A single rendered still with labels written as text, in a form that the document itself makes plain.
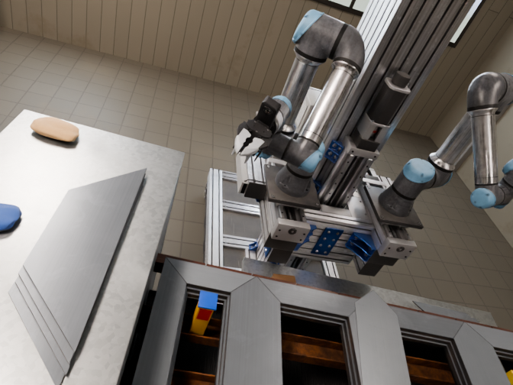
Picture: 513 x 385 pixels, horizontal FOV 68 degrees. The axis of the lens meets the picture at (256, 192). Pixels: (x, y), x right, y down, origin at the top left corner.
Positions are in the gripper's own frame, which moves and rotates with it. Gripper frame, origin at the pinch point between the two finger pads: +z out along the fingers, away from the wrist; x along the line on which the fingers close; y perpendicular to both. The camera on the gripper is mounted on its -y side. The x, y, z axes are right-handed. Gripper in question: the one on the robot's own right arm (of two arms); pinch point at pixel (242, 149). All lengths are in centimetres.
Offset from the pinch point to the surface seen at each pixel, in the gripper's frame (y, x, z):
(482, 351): 44, -114, -38
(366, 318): 50, -68, -25
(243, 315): 56, -27, -1
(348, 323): 52, -62, -20
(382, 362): 49, -75, -11
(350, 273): 134, -97, -137
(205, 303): 56, -14, 3
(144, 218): 43.5, 16.7, -1.9
